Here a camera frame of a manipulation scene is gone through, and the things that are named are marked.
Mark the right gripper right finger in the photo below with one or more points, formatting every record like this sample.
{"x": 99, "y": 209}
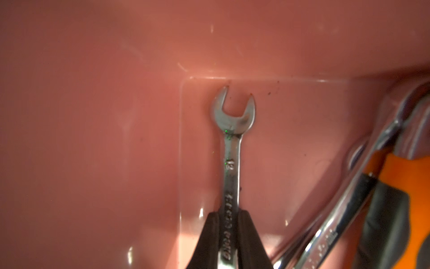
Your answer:
{"x": 252, "y": 254}

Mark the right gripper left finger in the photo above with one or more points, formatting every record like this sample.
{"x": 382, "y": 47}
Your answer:
{"x": 205, "y": 255}

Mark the small 12 silver wrench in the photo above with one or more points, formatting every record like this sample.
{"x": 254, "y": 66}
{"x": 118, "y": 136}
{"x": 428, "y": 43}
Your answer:
{"x": 233, "y": 129}

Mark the pink plastic storage box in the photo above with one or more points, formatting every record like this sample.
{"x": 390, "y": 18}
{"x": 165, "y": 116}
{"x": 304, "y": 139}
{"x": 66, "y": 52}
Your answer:
{"x": 109, "y": 156}

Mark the silver pliers wrench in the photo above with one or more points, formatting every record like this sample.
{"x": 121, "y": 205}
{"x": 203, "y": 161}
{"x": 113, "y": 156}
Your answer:
{"x": 310, "y": 248}

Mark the orange black adjustable wrench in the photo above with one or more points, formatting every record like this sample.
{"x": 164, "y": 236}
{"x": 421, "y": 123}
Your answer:
{"x": 396, "y": 232}

